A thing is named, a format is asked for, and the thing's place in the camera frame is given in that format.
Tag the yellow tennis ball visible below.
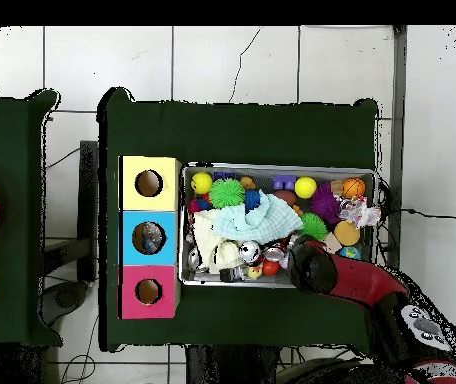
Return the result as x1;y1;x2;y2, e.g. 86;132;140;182
294;176;318;200

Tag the black power cable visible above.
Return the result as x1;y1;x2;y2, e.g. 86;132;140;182
399;206;456;220

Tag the black and red can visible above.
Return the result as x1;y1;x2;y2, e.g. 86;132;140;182
238;240;263;266

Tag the cream waffle cloth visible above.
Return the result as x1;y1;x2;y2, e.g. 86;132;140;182
192;209;247;275

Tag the green spiky rubber ball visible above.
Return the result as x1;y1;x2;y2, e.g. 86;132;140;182
298;211;328;241
208;177;246;210

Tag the peach foam ball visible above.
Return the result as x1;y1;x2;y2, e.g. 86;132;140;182
332;220;361;247

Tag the orange toy basketball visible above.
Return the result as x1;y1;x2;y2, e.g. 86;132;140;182
340;176;367;199

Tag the dark green table cloth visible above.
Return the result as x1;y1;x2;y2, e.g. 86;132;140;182
0;88;63;347
97;86;379;353

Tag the wooden box with three holes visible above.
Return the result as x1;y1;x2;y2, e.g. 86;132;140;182
117;154;182;321

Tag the mint green waffle cloth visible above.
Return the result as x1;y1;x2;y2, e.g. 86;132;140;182
211;190;305;244

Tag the yellow smiley foam ball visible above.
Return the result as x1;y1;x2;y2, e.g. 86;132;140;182
189;172;214;196

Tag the purple spiky rubber ball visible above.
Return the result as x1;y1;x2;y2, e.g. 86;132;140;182
310;182;342;224

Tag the black upright panel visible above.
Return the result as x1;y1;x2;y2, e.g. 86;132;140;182
76;139;100;283

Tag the silver wire mesh bin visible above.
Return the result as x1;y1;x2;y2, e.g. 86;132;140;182
178;161;378;291

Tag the grey metal rail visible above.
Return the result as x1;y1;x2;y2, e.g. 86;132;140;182
383;25;408;273

